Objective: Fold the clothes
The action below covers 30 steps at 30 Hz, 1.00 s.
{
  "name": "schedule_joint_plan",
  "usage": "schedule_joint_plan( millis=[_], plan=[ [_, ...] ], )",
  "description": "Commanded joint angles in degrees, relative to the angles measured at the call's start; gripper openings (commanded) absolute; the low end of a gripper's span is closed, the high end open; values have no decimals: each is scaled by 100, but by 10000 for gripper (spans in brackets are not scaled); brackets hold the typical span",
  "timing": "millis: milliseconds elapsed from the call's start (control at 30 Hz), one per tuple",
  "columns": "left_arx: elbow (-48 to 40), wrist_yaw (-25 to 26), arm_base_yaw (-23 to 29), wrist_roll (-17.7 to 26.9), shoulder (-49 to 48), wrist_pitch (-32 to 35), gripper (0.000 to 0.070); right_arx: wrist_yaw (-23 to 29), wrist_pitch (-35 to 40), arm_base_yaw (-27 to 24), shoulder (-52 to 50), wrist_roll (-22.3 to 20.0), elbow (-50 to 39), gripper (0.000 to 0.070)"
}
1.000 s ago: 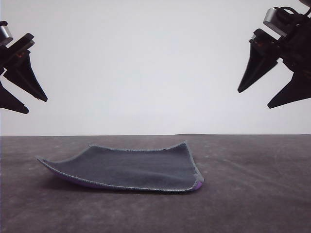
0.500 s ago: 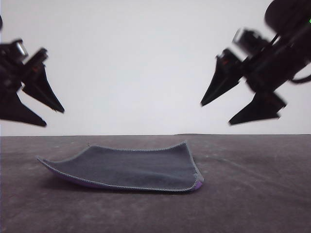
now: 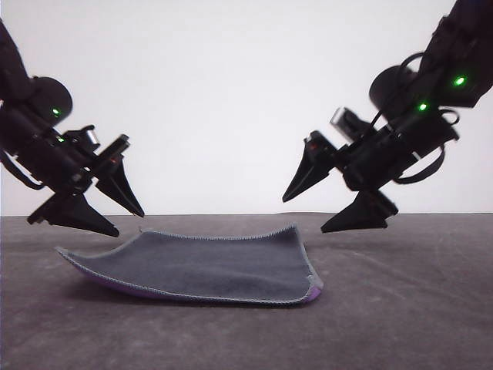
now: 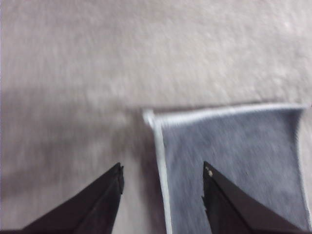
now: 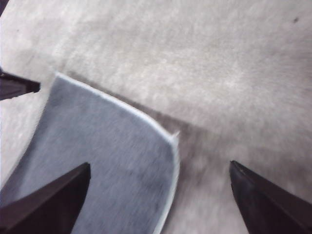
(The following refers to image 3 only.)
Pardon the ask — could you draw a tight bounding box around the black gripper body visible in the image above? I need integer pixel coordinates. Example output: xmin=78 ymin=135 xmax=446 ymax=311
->
xmin=303 ymin=110 xmax=461 ymax=229
xmin=10 ymin=125 xmax=131 ymax=227

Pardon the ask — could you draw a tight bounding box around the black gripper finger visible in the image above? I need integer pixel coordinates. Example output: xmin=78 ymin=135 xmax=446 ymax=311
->
xmin=27 ymin=191 xmax=120 ymax=237
xmin=320 ymin=190 xmax=388 ymax=234
xmin=282 ymin=139 xmax=340 ymax=203
xmin=95 ymin=155 xmax=146 ymax=219

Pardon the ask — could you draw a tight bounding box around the purple towel with grey hem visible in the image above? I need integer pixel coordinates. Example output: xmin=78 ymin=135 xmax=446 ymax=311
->
xmin=55 ymin=222 xmax=324 ymax=308

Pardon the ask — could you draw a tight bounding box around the grey table cloth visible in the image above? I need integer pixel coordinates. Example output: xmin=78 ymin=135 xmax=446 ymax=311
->
xmin=0 ymin=212 xmax=493 ymax=370

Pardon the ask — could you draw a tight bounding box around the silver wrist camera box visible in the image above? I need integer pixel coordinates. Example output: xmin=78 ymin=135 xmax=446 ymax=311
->
xmin=63 ymin=124 xmax=102 ymax=152
xmin=329 ymin=107 xmax=371 ymax=144

